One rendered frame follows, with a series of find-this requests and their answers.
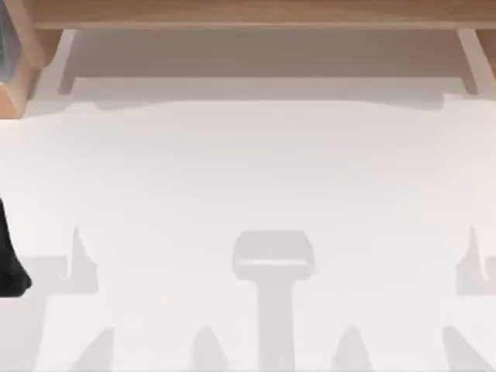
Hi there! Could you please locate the wooden cupboard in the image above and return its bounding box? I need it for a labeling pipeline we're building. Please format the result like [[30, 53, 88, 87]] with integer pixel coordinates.
[[0, 0, 496, 96]]

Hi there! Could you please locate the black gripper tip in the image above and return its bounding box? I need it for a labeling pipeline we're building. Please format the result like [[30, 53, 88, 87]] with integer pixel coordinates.
[[0, 198, 33, 298]]

